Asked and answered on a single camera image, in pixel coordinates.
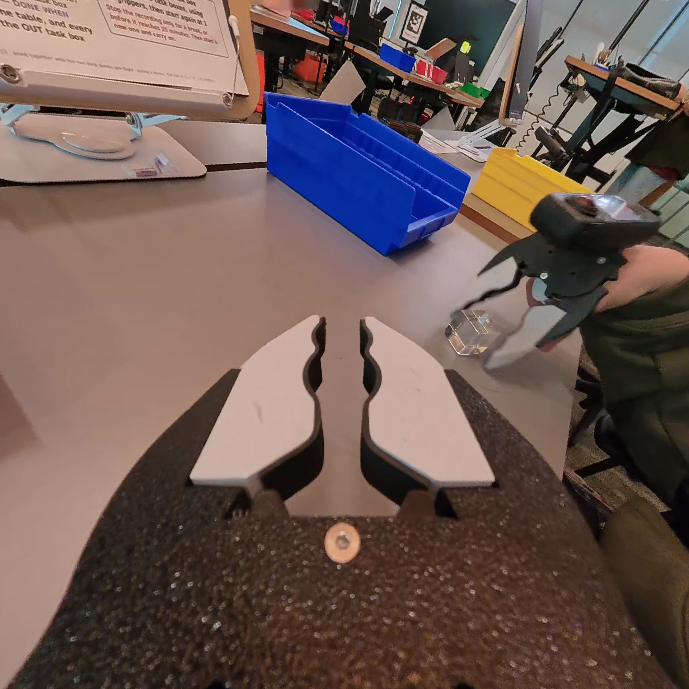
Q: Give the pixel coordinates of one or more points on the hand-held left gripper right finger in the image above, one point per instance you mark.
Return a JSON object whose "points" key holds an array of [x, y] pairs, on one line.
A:
{"points": [[420, 420]]}

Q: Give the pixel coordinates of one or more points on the person's right hand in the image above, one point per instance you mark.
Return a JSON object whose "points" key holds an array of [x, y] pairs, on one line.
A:
{"points": [[656, 269]]}

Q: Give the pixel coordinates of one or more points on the clear acrylic cube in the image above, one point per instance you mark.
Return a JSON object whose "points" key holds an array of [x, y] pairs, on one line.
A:
{"points": [[471, 333]]}

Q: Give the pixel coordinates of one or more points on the white board stand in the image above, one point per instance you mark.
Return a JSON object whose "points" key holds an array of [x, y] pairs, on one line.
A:
{"points": [[107, 156]]}

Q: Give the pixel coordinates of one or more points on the instruction sheet board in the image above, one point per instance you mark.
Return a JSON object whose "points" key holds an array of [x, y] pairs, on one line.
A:
{"points": [[107, 48]]}

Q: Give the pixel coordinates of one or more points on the person's right forearm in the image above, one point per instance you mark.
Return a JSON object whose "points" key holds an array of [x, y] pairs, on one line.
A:
{"points": [[640, 344]]}

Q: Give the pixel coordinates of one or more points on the black bag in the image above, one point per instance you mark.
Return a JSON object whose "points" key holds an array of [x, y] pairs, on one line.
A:
{"points": [[651, 80]]}

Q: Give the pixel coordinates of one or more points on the white papers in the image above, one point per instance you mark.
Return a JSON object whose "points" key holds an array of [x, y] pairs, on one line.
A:
{"points": [[437, 141]]}

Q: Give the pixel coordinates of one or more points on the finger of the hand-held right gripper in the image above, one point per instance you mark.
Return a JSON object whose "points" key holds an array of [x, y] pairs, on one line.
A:
{"points": [[511, 258], [522, 339]]}

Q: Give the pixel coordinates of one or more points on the blue divided plastic bin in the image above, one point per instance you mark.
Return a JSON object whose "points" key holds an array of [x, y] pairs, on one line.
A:
{"points": [[333, 161]]}

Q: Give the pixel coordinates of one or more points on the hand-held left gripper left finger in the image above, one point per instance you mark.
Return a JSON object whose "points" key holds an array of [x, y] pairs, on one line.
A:
{"points": [[264, 420]]}

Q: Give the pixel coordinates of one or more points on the grey display board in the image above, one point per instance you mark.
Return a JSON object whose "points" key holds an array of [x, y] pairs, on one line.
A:
{"points": [[525, 64]]}

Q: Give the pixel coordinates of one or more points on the green plastic bin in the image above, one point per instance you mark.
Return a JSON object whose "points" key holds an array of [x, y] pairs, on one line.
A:
{"points": [[473, 90]]}

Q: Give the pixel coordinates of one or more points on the black monitor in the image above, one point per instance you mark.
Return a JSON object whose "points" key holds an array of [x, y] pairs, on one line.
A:
{"points": [[473, 27]]}

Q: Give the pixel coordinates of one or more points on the wooden standing desk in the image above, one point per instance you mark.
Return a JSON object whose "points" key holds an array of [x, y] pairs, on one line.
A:
{"points": [[584, 137]]}

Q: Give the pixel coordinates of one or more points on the black office chair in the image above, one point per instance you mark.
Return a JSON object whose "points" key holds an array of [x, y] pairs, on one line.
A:
{"points": [[603, 436]]}

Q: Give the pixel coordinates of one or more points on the grey card panel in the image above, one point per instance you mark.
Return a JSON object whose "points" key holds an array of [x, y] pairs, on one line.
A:
{"points": [[344, 86], [441, 121]]}

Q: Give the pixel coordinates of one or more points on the yellow plastic bin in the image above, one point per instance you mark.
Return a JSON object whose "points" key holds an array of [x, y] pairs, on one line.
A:
{"points": [[511, 188]]}

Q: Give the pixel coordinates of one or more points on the small fiducial marker sign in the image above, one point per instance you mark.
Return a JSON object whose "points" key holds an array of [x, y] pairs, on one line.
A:
{"points": [[414, 21]]}

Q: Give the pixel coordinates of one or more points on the wooden top desk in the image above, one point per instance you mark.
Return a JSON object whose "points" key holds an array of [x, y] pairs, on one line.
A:
{"points": [[301, 27]]}

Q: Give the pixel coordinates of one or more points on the red plastic bin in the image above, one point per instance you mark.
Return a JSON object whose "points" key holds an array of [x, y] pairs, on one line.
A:
{"points": [[430, 72]]}

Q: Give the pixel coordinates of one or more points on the small blue bin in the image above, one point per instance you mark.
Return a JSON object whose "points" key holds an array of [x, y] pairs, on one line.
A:
{"points": [[398, 56]]}

